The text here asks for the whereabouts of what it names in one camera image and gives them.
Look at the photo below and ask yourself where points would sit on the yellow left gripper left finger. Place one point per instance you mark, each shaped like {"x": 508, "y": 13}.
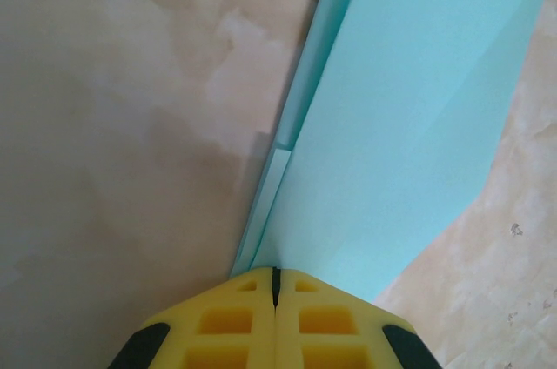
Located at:
{"x": 261, "y": 334}

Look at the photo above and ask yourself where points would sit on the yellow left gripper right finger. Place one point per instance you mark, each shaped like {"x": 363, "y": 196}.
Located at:
{"x": 291, "y": 334}

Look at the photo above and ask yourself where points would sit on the light blue cloth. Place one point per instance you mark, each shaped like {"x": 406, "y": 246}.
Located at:
{"x": 391, "y": 125}

